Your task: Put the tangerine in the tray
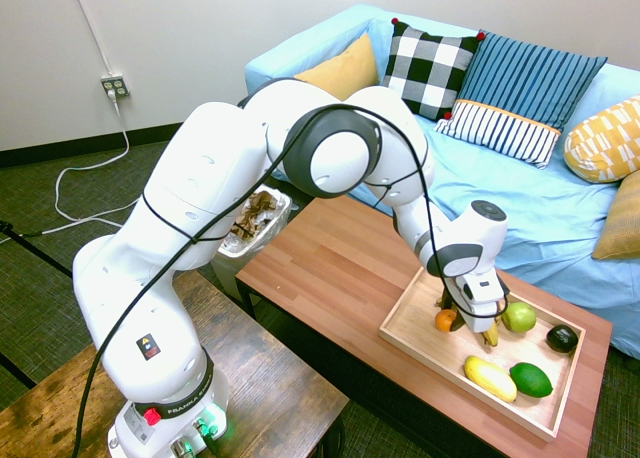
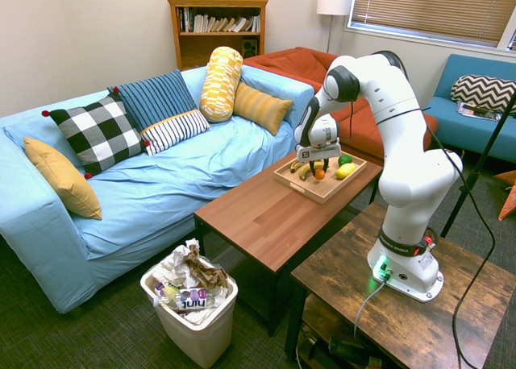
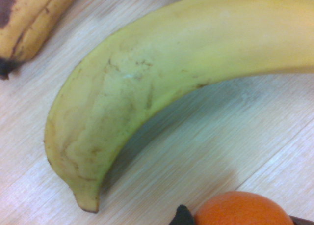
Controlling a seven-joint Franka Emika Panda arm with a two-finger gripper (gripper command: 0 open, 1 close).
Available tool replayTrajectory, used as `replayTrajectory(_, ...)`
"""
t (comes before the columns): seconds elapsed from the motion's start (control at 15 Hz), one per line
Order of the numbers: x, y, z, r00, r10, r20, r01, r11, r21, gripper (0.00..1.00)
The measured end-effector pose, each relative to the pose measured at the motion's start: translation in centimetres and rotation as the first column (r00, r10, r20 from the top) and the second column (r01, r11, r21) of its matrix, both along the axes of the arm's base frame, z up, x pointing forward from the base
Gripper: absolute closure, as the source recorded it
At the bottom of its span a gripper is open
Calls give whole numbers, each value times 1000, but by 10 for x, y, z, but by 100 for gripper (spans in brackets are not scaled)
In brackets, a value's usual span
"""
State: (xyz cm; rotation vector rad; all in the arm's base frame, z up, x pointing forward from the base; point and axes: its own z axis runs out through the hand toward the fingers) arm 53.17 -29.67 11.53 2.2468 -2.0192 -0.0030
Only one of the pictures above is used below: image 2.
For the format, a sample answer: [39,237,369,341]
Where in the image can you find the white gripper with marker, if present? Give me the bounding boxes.
[295,139,343,180]

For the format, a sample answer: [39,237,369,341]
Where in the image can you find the wooden serving tray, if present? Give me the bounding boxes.
[273,151,368,205]

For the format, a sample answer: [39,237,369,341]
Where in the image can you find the yellow banana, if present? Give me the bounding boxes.
[298,161,326,180]

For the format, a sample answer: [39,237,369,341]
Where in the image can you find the brown wooden coffee table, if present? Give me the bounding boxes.
[193,150,385,337]

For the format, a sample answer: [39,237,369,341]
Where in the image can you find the mustard striped rectangular pillow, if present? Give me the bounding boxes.
[232,81,294,137]

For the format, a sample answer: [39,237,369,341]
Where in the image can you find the orange red sofa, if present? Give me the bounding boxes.
[243,46,439,167]

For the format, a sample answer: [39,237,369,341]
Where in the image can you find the yellow white patterned bolster pillow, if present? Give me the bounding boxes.
[198,46,244,123]

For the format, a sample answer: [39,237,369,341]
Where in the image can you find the white navy striped pillow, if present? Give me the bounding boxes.
[139,109,211,157]

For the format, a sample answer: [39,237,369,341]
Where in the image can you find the crumpled brown paper bag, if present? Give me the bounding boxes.
[183,243,227,293]

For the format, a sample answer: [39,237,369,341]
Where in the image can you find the rustic dark wood side table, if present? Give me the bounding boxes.
[284,201,516,369]

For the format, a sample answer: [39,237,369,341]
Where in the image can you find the white floor lamp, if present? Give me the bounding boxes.
[315,0,354,54]

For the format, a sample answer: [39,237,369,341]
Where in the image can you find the black tripod stand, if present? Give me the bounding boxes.
[439,101,516,238]

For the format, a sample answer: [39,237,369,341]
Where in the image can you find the teal blue couch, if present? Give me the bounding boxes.
[423,53,516,164]

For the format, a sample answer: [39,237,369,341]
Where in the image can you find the magazine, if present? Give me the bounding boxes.
[456,101,503,122]

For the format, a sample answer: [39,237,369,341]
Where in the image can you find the wooden bookshelf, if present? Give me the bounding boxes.
[165,0,270,72]

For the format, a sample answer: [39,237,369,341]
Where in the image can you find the crumpled white paper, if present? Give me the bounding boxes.
[152,238,202,289]

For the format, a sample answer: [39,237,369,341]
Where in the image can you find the row of books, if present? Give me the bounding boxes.
[178,6,261,34]

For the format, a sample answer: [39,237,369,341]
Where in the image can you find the blue striped pillow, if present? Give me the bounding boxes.
[106,68,198,134]

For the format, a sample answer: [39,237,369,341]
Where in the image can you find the light blue covered sofa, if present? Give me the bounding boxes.
[0,64,315,315]

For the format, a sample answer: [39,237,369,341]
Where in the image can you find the black clamp tool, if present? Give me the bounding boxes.
[308,334,384,368]

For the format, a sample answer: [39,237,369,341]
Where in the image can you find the black white chevron pillow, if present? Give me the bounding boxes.
[450,73,516,116]

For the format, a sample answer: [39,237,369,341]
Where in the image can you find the hint water bottle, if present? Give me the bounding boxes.
[152,286,217,312]

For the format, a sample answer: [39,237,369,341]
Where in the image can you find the wooden window blinds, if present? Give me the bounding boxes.
[350,0,516,48]

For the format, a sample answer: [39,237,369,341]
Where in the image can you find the cream plastic trash bin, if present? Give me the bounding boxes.
[139,257,239,369]

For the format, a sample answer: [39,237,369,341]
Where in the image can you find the black white checkered pillow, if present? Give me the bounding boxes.
[41,85,152,180]

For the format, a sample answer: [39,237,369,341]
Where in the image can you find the mustard yellow square pillow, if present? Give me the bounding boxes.
[23,136,103,221]

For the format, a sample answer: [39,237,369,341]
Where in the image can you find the grey power cable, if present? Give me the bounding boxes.
[353,278,389,338]

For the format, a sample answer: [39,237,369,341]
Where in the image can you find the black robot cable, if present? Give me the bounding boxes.
[349,82,497,369]

